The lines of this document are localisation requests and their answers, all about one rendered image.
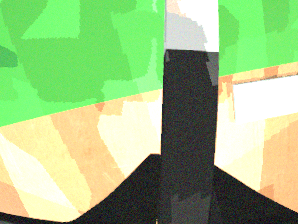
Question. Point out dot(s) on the green putting mat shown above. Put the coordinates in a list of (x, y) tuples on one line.
[(57, 55)]

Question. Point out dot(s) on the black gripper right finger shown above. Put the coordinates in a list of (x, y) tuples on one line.
[(233, 202)]

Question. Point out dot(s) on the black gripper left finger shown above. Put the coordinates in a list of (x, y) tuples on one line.
[(132, 202)]

